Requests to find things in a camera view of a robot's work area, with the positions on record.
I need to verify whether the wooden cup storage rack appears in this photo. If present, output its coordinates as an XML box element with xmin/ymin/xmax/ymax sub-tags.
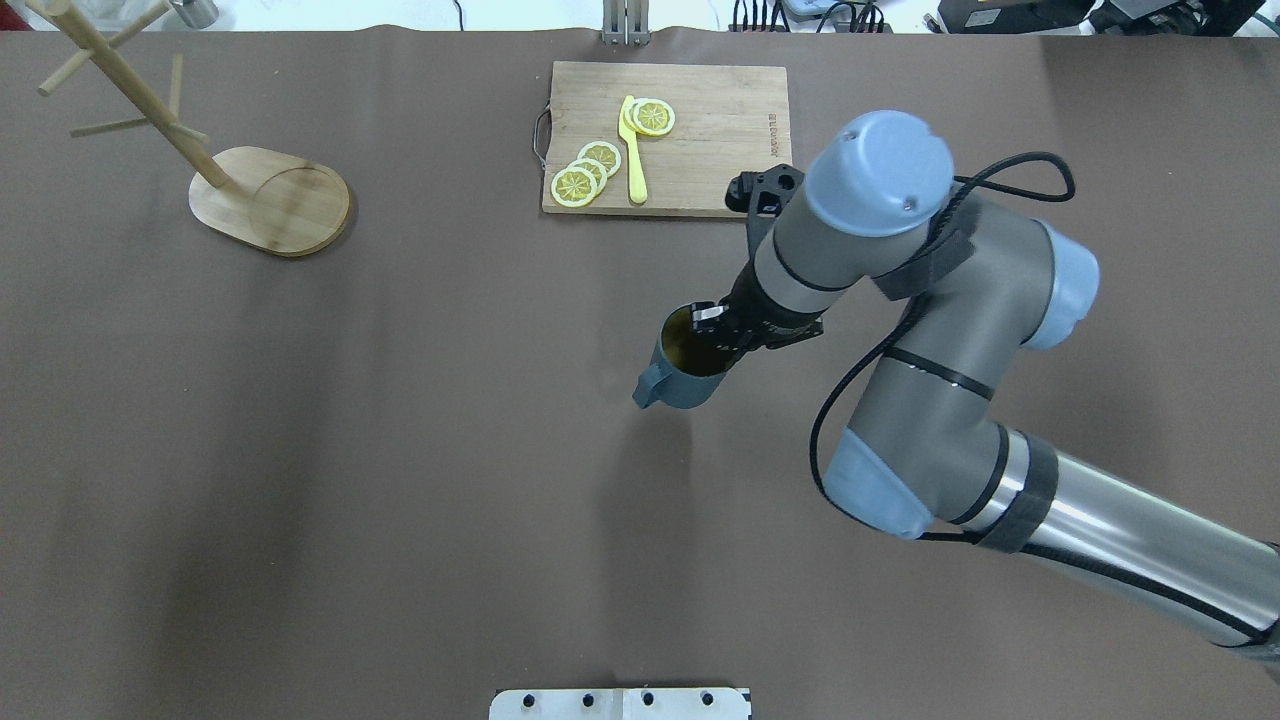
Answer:
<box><xmin>26</xmin><ymin>1</ymin><xmax>353</xmax><ymax>258</ymax></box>

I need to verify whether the lemon slice middle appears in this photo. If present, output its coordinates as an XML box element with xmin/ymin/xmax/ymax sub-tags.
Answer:
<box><xmin>567</xmin><ymin>158</ymin><xmax>609</xmax><ymax>193</ymax></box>

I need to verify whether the aluminium frame post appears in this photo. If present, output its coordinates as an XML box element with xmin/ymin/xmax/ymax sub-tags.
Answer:
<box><xmin>602</xmin><ymin>0</ymin><xmax>652</xmax><ymax>47</ymax></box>

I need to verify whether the small steel cup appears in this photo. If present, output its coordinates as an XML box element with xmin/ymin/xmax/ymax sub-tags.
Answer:
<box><xmin>169</xmin><ymin>0</ymin><xmax>221</xmax><ymax>31</ymax></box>

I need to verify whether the lemon slice back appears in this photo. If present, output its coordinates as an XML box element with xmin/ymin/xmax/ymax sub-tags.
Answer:
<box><xmin>577</xmin><ymin>141</ymin><xmax>623</xmax><ymax>178</ymax></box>

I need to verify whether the wooden cutting board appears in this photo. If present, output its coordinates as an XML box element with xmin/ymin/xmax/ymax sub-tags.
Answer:
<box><xmin>541</xmin><ymin>61</ymin><xmax>794</xmax><ymax>219</ymax></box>

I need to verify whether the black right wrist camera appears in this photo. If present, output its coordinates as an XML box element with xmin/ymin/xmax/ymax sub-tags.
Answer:
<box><xmin>724</xmin><ymin>164</ymin><xmax>805</xmax><ymax>258</ymax></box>

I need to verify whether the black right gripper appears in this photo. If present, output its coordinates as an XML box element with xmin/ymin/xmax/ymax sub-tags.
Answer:
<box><xmin>690</xmin><ymin>264</ymin><xmax>824</xmax><ymax>354</ymax></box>

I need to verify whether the yellow plastic knife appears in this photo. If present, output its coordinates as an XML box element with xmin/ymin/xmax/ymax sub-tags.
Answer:
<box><xmin>617</xmin><ymin>95</ymin><xmax>649</xmax><ymax>206</ymax></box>

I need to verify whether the lemon slice under knife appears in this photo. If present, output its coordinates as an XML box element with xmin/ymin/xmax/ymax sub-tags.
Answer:
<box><xmin>623</xmin><ymin>97</ymin><xmax>676</xmax><ymax>137</ymax></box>

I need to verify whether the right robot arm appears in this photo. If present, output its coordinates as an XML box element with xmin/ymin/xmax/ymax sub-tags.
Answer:
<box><xmin>692</xmin><ymin>110</ymin><xmax>1279</xmax><ymax>671</ymax></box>

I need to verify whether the dark teal mug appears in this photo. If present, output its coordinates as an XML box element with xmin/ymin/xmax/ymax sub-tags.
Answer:
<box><xmin>632</xmin><ymin>302</ymin><xmax>736</xmax><ymax>409</ymax></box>

